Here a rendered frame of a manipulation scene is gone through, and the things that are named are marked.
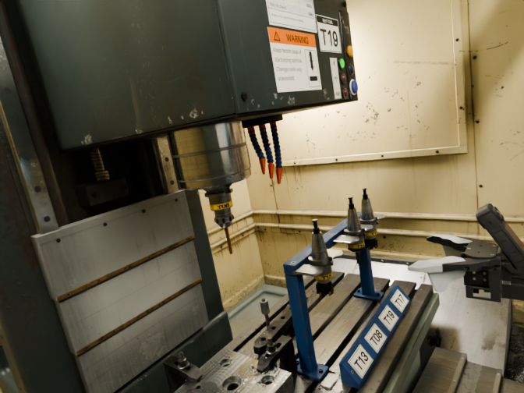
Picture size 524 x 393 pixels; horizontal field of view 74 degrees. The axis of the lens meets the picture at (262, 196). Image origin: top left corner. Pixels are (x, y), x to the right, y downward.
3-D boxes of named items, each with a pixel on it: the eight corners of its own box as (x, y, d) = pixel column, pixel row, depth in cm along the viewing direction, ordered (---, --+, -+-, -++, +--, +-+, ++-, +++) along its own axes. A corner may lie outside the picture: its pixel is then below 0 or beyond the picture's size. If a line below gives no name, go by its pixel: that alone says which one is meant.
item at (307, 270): (327, 269, 88) (327, 266, 88) (317, 278, 84) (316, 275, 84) (304, 266, 93) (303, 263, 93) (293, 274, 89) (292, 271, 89)
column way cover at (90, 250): (214, 320, 133) (185, 189, 122) (92, 412, 97) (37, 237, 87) (205, 318, 136) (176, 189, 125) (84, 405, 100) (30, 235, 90)
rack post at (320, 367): (329, 369, 97) (314, 270, 91) (320, 382, 93) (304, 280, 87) (299, 359, 103) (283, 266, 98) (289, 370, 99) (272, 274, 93)
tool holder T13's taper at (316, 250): (317, 252, 95) (313, 228, 94) (331, 254, 92) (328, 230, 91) (308, 258, 92) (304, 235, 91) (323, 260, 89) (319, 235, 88)
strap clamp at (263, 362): (298, 371, 99) (290, 323, 96) (270, 405, 89) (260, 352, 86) (288, 368, 101) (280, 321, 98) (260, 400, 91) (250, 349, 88)
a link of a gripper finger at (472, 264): (447, 276, 59) (500, 267, 59) (446, 267, 59) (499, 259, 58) (433, 264, 64) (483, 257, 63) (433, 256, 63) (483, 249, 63)
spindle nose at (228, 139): (220, 175, 88) (210, 126, 85) (267, 172, 77) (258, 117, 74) (165, 191, 76) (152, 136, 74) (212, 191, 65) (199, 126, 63)
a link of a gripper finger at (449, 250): (427, 259, 76) (463, 274, 67) (426, 233, 75) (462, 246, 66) (439, 256, 77) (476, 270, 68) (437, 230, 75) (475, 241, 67)
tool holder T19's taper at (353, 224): (350, 226, 112) (348, 206, 111) (363, 227, 109) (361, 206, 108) (344, 231, 109) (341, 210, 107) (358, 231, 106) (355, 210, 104)
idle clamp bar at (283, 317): (305, 319, 123) (303, 302, 122) (266, 368, 102) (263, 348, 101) (293, 317, 126) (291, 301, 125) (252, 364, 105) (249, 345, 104)
